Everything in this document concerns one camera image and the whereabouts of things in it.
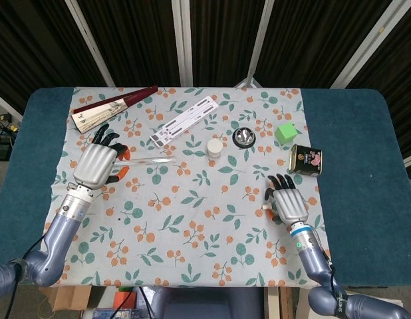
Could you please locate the black luncheon meat can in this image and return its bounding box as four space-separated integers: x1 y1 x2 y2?
286 144 323 178

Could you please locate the folding fan with red handle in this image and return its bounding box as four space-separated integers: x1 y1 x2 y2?
69 85 159 134

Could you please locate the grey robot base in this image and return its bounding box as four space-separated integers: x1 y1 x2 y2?
151 286 266 319

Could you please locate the white folding laptop stand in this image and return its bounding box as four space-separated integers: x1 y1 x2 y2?
148 94 220 148

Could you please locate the green cube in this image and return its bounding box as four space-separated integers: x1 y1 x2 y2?
274 122 299 143

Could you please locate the wooden board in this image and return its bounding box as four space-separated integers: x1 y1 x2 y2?
263 287 313 319

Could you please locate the teal felt table cover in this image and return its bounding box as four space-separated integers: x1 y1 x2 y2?
0 86 411 288

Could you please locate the orange plastic part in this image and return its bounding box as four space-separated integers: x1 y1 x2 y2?
112 290 138 312

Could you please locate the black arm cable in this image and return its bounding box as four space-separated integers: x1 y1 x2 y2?
21 232 49 263
308 225 346 319

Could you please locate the fruit print tablecloth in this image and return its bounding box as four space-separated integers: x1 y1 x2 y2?
35 86 330 288

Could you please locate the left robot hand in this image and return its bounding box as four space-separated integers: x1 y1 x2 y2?
73 124 130 191

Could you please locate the small white jar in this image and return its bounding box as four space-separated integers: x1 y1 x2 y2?
205 138 223 159

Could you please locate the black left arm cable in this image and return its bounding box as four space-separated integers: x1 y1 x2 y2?
21 232 49 263

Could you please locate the black equipment with cables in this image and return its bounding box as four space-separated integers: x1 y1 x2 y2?
0 112 22 160

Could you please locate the cardboard box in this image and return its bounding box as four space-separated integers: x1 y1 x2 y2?
39 285 93 312

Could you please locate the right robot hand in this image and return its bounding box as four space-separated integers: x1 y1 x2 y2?
264 173 309 229

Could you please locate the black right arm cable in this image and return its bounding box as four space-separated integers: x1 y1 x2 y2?
308 225 346 319

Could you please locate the silver call bell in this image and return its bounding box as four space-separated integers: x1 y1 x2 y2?
232 126 257 150

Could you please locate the white frame post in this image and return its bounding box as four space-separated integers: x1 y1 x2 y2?
237 0 276 88
171 0 195 88
330 0 409 89
64 0 115 88

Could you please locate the transparent test tube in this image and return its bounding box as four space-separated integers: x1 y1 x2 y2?
114 156 176 166

